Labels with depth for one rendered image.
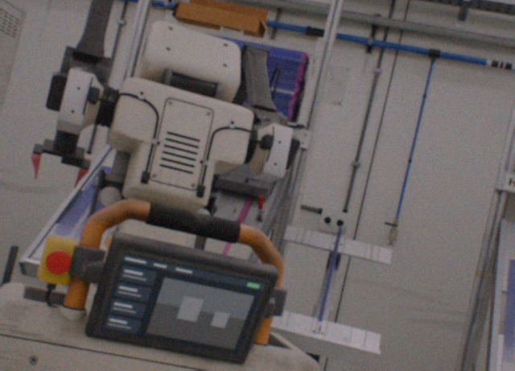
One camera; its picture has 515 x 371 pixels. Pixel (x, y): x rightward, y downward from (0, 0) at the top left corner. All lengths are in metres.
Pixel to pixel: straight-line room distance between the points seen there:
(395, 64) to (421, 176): 0.64
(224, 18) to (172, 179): 1.82
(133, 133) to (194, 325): 0.49
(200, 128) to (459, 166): 2.83
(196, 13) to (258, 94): 1.44
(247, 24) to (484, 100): 1.58
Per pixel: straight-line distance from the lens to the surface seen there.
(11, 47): 3.71
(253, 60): 2.05
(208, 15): 3.29
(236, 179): 2.66
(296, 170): 2.79
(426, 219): 4.21
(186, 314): 1.17
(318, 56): 2.79
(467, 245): 4.22
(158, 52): 1.60
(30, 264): 2.51
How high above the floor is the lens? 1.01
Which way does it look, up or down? 3 degrees up
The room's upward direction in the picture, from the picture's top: 13 degrees clockwise
